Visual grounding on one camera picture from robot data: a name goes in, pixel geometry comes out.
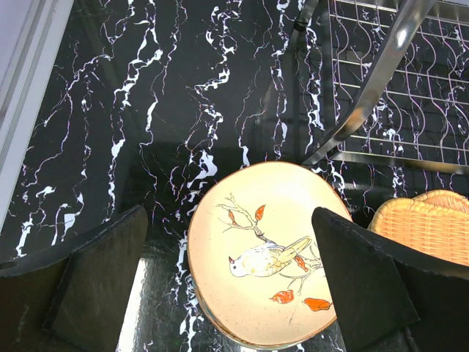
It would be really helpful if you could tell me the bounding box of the woven bamboo tray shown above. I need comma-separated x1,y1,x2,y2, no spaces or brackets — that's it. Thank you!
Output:
413,189,469,213
368,198,468,266

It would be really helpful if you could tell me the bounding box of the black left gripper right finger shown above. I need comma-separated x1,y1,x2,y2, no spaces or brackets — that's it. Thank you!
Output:
311,208,468,351

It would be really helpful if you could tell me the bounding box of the cream bird painted plate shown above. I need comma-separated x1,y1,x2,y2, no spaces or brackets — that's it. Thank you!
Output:
188,161,349,350

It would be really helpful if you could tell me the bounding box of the aluminium frame rail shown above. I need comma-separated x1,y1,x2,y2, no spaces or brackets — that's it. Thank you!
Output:
1,1,73,219

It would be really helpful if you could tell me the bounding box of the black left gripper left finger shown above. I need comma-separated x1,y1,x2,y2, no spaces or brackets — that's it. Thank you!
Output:
1,205,148,351

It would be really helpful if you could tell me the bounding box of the stainless steel dish rack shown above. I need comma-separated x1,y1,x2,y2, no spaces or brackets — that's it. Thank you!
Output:
296,1,468,175

